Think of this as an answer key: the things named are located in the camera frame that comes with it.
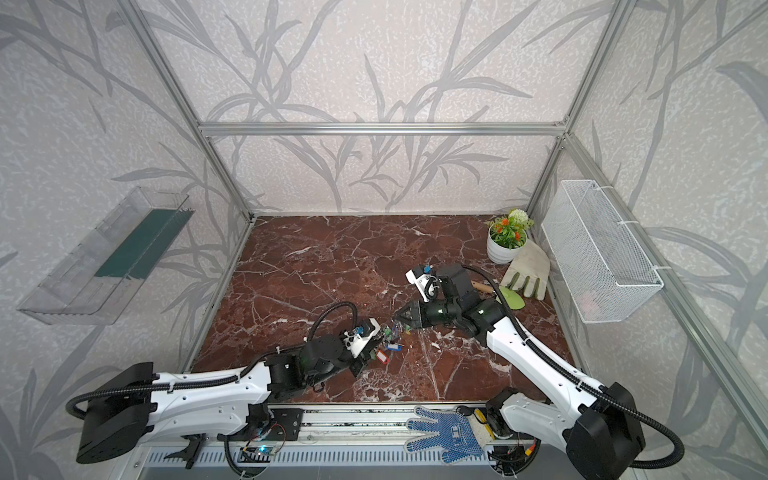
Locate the steel key ring disc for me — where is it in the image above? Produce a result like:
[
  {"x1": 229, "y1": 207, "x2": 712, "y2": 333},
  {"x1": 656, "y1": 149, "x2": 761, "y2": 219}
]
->
[{"x1": 372, "y1": 322, "x2": 409, "y2": 365}]

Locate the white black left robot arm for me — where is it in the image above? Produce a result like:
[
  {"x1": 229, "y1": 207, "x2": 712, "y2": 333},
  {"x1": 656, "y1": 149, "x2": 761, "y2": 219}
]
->
[{"x1": 65, "y1": 302, "x2": 382, "y2": 464}]

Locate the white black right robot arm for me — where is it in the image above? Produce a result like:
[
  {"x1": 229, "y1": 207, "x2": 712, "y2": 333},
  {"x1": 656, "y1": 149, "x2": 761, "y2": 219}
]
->
[{"x1": 394, "y1": 264, "x2": 685, "y2": 479}]

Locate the green garden trowel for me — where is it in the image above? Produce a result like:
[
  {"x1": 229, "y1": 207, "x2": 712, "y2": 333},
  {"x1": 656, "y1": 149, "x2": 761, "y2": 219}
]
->
[{"x1": 472, "y1": 281, "x2": 525, "y2": 311}]

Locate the white potted flower plant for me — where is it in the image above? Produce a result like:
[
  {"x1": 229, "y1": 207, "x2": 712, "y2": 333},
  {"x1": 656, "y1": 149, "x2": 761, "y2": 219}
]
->
[{"x1": 486, "y1": 208, "x2": 534, "y2": 265}]

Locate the beige work glove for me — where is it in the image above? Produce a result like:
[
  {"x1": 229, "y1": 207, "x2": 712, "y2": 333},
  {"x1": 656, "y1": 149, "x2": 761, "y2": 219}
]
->
[{"x1": 501, "y1": 240, "x2": 551, "y2": 301}]

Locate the blue dotted work glove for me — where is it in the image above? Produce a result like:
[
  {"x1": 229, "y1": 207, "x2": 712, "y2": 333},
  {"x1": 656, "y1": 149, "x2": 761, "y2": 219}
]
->
[{"x1": 404, "y1": 406, "x2": 492, "y2": 465}]

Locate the green circuit board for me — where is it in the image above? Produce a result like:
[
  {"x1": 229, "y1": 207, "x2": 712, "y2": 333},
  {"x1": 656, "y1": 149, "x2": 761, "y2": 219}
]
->
[{"x1": 238, "y1": 444, "x2": 283, "y2": 464}]

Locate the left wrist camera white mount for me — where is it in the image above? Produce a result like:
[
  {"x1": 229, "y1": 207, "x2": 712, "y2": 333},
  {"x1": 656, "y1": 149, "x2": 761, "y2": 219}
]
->
[{"x1": 342, "y1": 318, "x2": 381, "y2": 358}]

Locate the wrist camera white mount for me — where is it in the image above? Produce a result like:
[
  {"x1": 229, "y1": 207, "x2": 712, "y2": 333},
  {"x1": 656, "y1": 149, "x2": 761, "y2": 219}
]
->
[
  {"x1": 342, "y1": 318, "x2": 381, "y2": 358},
  {"x1": 406, "y1": 265, "x2": 440, "y2": 302}
]

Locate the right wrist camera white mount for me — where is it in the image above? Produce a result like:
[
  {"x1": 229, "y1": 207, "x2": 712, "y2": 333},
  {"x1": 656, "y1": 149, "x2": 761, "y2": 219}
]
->
[{"x1": 406, "y1": 265, "x2": 440, "y2": 302}]

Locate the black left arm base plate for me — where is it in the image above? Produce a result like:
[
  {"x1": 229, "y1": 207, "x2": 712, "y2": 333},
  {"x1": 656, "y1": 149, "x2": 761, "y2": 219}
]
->
[{"x1": 259, "y1": 408, "x2": 304, "y2": 442}]

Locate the white wire mesh basket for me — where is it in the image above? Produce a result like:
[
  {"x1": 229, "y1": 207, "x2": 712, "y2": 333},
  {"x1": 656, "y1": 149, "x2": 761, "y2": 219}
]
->
[{"x1": 542, "y1": 180, "x2": 664, "y2": 324}]

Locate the clear plastic wall tray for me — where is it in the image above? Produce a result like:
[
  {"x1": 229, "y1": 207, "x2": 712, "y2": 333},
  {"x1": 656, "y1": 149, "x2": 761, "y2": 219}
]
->
[{"x1": 17, "y1": 187, "x2": 194, "y2": 326}]

